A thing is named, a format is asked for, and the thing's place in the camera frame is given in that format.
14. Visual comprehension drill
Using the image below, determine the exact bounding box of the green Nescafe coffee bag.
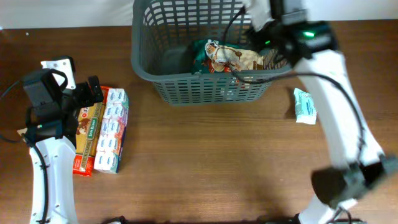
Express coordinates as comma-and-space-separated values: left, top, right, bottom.
191, 39, 239, 73

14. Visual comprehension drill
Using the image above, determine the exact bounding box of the dark grey plastic basket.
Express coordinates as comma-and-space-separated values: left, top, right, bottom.
131, 0, 290, 105

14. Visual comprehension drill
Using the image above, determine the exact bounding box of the Kleenex tissue multipack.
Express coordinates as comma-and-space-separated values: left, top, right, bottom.
94, 88, 129, 174

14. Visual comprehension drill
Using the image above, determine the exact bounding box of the beige cookie bag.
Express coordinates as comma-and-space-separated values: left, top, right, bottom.
205, 40, 264, 73
17, 128, 27, 139

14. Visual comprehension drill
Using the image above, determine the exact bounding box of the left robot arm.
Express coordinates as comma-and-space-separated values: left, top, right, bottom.
22, 68, 104, 223

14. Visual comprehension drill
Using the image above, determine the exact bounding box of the red San Remo pasta pack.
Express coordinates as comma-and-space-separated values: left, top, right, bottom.
73, 86, 109, 176

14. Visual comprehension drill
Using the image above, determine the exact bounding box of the light blue tissue packet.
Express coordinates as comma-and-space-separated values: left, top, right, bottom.
294, 88, 317, 125

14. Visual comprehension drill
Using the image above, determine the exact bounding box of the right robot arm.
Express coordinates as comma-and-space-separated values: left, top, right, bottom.
243, 1, 397, 223

